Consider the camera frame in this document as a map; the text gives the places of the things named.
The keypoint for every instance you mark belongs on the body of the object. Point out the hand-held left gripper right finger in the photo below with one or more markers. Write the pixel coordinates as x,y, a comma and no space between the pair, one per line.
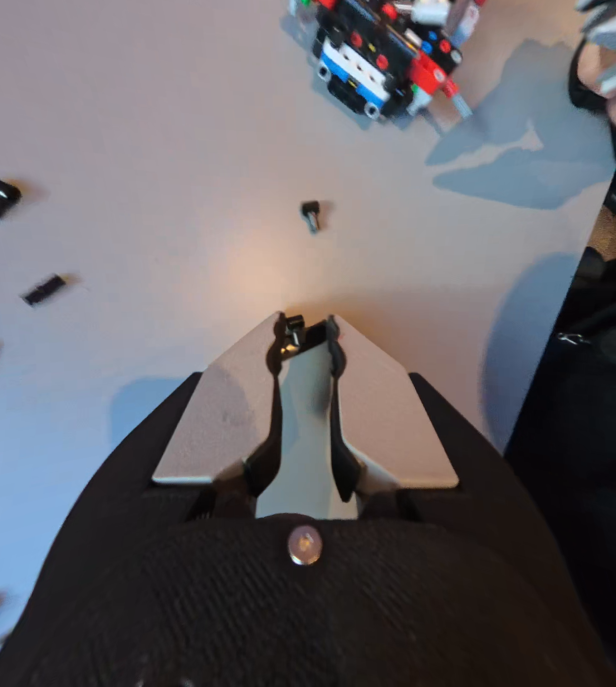
394,424

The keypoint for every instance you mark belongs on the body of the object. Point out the grey desk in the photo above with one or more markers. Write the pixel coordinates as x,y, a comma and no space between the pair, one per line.
125,134

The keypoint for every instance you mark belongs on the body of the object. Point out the toy brick car model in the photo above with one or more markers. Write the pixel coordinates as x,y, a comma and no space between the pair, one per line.
383,53

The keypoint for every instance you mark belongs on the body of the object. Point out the small black pin connector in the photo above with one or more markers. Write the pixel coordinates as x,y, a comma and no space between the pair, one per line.
310,214

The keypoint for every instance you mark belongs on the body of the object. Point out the black hinged brick piece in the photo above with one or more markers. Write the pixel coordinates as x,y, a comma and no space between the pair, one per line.
293,327

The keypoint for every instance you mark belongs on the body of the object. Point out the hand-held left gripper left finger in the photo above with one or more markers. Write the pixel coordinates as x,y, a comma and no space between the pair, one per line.
217,418

